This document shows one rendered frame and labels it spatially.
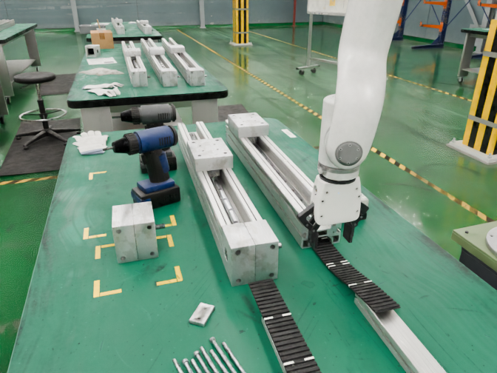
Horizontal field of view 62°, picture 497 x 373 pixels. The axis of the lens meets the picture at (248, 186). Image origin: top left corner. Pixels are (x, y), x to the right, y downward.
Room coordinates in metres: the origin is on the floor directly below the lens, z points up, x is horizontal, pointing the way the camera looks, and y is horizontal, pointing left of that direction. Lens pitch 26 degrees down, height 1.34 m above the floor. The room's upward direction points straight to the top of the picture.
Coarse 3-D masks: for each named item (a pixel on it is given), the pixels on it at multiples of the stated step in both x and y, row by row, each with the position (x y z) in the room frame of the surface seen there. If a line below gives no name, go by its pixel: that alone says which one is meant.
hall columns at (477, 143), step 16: (240, 0) 10.97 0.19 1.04; (240, 16) 10.97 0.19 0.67; (496, 16) 3.57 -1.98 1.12; (240, 32) 10.96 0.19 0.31; (496, 32) 3.51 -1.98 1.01; (496, 48) 3.47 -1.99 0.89; (496, 64) 3.43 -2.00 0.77; (480, 80) 3.55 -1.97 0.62; (496, 80) 3.40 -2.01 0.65; (480, 96) 3.51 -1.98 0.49; (496, 96) 3.36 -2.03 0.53; (480, 112) 3.47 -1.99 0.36; (496, 112) 3.32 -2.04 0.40; (480, 128) 3.43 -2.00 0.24; (496, 128) 3.29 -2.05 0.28; (464, 144) 3.55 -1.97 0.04; (480, 144) 3.39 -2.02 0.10; (496, 144) 3.30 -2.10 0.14
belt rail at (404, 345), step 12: (360, 300) 0.61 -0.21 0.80; (372, 312) 0.57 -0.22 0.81; (384, 312) 0.57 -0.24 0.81; (372, 324) 0.57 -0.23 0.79; (384, 324) 0.54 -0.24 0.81; (396, 324) 0.54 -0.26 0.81; (384, 336) 0.53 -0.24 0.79; (396, 336) 0.52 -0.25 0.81; (408, 336) 0.52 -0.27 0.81; (396, 348) 0.50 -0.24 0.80; (408, 348) 0.49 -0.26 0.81; (420, 348) 0.49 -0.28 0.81; (408, 360) 0.47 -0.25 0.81; (420, 360) 0.47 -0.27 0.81; (432, 360) 0.47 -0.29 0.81; (408, 372) 0.46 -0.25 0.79; (420, 372) 0.44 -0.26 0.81; (432, 372) 0.44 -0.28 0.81; (444, 372) 0.44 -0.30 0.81
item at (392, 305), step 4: (376, 304) 0.58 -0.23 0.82; (380, 304) 0.58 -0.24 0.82; (384, 304) 0.58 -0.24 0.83; (388, 304) 0.58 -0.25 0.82; (392, 304) 0.58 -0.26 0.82; (396, 304) 0.57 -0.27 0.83; (372, 308) 0.57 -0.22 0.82; (376, 308) 0.57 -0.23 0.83; (380, 308) 0.56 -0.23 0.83; (384, 308) 0.56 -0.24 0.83; (388, 308) 0.57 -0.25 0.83; (392, 308) 0.57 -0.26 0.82; (396, 308) 0.57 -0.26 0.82; (376, 312) 0.56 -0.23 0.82
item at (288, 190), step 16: (240, 144) 1.36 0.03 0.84; (256, 144) 1.38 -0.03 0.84; (272, 144) 1.30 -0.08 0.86; (240, 160) 1.36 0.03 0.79; (256, 160) 1.18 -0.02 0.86; (272, 160) 1.25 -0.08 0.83; (288, 160) 1.16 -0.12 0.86; (256, 176) 1.17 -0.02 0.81; (272, 176) 1.04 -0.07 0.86; (288, 176) 1.11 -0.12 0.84; (304, 176) 1.04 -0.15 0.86; (272, 192) 1.02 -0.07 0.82; (288, 192) 0.94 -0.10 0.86; (304, 192) 0.99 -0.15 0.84; (288, 208) 0.90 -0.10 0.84; (304, 208) 0.86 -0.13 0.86; (288, 224) 0.90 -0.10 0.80; (336, 224) 0.84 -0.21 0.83; (304, 240) 0.82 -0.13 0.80; (336, 240) 0.85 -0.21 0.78
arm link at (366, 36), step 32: (352, 0) 0.76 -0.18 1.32; (384, 0) 0.73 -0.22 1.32; (352, 32) 0.75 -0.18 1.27; (384, 32) 0.74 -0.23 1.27; (352, 64) 0.73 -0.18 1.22; (384, 64) 0.74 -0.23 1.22; (352, 96) 0.68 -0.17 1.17; (384, 96) 0.70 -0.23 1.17; (352, 128) 0.67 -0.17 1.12; (352, 160) 0.67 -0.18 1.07
